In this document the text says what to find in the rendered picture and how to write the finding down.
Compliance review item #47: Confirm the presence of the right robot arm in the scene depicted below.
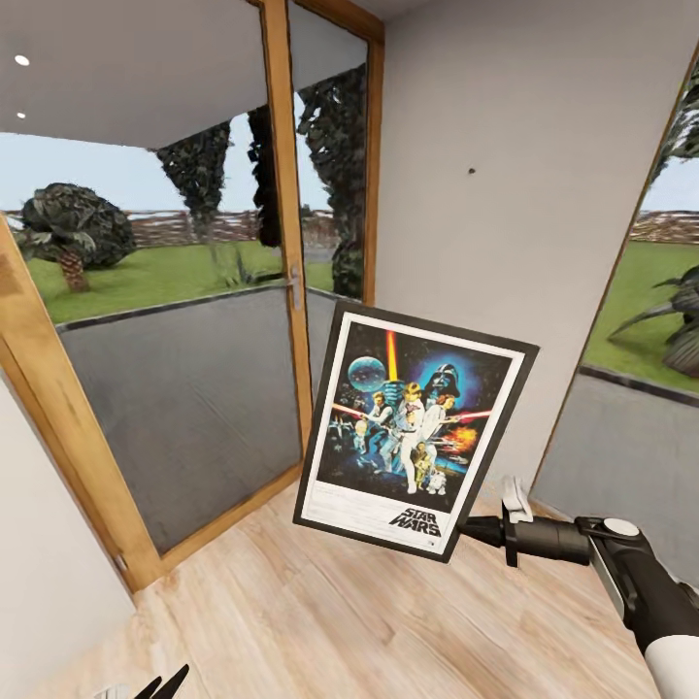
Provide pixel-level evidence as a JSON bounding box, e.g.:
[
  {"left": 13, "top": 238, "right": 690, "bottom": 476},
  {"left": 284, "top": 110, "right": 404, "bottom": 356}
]
[{"left": 456, "top": 475, "right": 699, "bottom": 699}]

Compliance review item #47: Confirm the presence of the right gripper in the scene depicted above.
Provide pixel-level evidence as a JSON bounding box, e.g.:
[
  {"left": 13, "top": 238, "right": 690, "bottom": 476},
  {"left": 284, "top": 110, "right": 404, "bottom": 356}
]
[{"left": 456, "top": 504, "right": 559, "bottom": 567}]

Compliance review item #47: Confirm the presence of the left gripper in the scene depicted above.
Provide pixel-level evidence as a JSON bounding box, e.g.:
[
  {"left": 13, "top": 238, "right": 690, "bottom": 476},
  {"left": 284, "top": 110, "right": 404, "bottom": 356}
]
[{"left": 134, "top": 664, "right": 190, "bottom": 699}]

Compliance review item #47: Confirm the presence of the poster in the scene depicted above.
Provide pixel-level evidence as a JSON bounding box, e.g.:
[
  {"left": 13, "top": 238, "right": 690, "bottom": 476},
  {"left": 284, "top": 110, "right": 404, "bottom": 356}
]
[{"left": 293, "top": 300, "right": 541, "bottom": 564}]

